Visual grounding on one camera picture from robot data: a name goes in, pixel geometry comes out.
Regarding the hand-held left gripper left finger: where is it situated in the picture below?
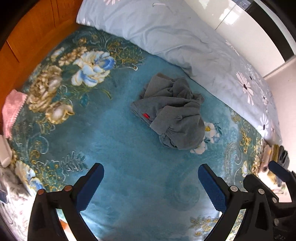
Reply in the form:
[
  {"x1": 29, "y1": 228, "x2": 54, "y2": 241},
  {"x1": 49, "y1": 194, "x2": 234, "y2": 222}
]
[{"x1": 27, "y1": 163, "x2": 104, "y2": 241}]

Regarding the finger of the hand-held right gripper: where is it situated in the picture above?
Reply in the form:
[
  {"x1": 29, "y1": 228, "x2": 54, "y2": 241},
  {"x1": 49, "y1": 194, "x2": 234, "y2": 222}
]
[
  {"x1": 243, "y1": 174, "x2": 296, "y2": 219},
  {"x1": 268, "y1": 161, "x2": 296, "y2": 184}
]

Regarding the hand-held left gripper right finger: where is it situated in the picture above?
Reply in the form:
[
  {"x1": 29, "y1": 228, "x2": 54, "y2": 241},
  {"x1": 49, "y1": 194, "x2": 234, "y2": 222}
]
[{"x1": 198, "y1": 164, "x2": 273, "y2": 241}]

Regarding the grey knit garment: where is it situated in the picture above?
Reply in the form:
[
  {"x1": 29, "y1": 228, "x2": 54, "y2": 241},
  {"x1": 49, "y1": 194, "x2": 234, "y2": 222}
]
[{"x1": 130, "y1": 72, "x2": 206, "y2": 150}]

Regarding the stack of folded clothes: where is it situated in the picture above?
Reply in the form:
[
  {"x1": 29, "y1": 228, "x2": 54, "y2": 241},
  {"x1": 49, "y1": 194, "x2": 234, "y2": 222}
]
[{"x1": 260, "y1": 139, "x2": 290, "y2": 193}]

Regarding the teal floral blanket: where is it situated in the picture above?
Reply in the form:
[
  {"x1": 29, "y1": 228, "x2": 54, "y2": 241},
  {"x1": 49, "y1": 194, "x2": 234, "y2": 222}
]
[{"x1": 9, "y1": 29, "x2": 269, "y2": 241}]

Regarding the white patterned sheet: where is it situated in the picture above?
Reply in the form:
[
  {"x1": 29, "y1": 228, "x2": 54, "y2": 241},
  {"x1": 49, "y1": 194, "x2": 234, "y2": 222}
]
[{"x1": 0, "y1": 166, "x2": 43, "y2": 241}]

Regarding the small white box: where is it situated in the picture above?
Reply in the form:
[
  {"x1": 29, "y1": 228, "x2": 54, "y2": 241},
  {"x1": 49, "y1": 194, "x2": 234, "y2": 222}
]
[{"x1": 0, "y1": 136, "x2": 12, "y2": 167}]

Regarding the pink cloth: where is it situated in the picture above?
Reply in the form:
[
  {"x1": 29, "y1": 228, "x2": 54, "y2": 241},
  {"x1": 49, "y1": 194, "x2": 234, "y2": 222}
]
[{"x1": 2, "y1": 90, "x2": 28, "y2": 139}]

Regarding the white glossy wardrobe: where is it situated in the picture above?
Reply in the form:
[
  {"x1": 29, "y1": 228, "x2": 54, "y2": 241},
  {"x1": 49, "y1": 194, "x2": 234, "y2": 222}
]
[{"x1": 185, "y1": 0, "x2": 286, "y2": 77}]

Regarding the wooden headboard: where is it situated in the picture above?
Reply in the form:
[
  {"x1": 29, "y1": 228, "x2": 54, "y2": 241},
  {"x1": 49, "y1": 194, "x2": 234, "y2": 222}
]
[{"x1": 0, "y1": 0, "x2": 85, "y2": 135}]

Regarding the light blue floral quilt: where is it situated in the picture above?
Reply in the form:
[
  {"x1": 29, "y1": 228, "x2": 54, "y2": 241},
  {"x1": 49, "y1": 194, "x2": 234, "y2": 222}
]
[{"x1": 76, "y1": 0, "x2": 283, "y2": 145}]

